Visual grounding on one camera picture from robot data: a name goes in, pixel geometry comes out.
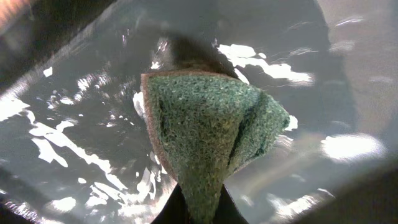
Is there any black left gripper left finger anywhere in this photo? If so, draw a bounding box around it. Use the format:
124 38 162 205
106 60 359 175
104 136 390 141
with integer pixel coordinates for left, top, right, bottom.
151 184 190 224

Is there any black water tray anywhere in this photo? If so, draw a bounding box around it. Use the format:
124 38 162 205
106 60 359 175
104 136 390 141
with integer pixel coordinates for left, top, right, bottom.
1 1 397 223

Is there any green scouring sponge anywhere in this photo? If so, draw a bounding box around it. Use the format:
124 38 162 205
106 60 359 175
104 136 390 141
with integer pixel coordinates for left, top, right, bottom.
141 70 290 223

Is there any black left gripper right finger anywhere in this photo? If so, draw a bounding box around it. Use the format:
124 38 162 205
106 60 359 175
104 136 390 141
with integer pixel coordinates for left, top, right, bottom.
213 185 248 224

